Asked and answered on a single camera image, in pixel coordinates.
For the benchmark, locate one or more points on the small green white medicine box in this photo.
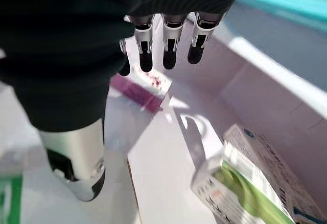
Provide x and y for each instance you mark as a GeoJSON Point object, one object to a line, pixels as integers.
{"type": "Point", "coordinates": [242, 183]}

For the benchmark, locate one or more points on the long green white medicine box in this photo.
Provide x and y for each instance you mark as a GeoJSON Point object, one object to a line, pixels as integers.
{"type": "Point", "coordinates": [12, 198]}

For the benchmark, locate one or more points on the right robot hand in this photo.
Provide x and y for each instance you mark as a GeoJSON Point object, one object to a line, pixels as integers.
{"type": "Point", "coordinates": [64, 43]}

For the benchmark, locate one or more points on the purple white medicine box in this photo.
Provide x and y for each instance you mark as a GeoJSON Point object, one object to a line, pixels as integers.
{"type": "Point", "coordinates": [143, 99]}

